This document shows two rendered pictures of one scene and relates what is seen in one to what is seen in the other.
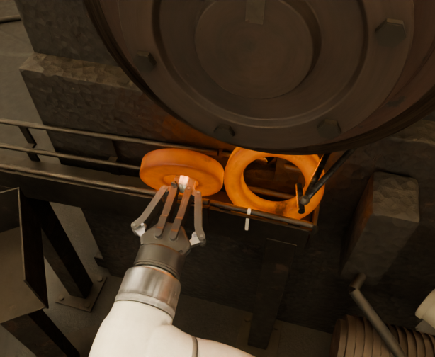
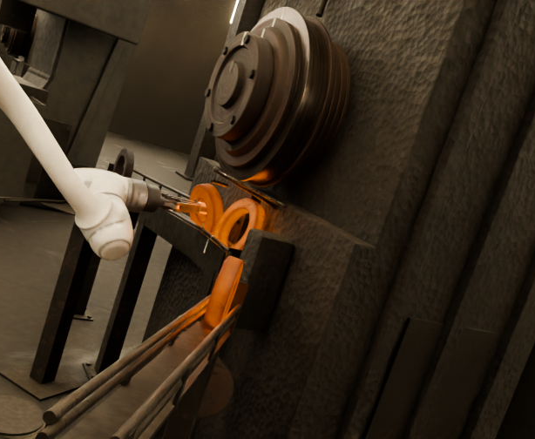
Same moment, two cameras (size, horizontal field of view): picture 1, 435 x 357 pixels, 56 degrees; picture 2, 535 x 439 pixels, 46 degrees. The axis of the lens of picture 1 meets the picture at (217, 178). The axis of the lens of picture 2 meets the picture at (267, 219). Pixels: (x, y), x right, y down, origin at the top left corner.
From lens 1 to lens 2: 1.55 m
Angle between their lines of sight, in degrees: 56
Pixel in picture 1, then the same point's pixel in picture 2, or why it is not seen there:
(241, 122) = (217, 122)
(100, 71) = not seen: hidden behind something
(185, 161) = (207, 186)
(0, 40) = not seen: hidden behind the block
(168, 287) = (140, 187)
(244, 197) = (219, 234)
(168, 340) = (118, 185)
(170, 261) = (153, 190)
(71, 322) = (73, 374)
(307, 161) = (253, 212)
